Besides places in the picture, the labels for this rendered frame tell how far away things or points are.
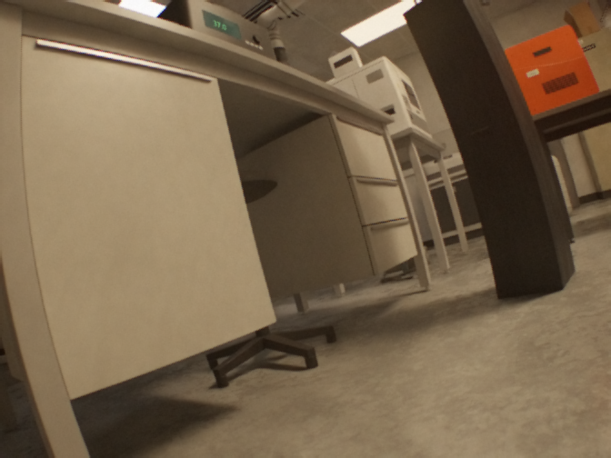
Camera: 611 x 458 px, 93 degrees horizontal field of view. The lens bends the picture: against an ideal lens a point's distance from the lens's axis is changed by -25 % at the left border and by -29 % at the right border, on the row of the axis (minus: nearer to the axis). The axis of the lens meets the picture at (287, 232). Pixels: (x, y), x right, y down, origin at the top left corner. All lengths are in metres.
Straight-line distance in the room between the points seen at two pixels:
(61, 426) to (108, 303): 0.21
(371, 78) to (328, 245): 1.42
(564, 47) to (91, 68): 2.19
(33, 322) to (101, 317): 0.12
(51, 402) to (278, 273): 1.20
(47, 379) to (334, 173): 1.16
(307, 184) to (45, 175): 1.06
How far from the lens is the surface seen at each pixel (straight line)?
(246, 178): 1.15
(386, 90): 2.48
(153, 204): 0.70
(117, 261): 0.63
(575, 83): 2.28
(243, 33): 1.28
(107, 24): 0.84
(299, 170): 1.48
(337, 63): 2.69
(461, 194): 4.63
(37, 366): 0.57
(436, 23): 1.43
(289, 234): 1.52
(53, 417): 0.58
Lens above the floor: 0.31
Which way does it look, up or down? 5 degrees up
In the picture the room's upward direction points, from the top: 15 degrees counter-clockwise
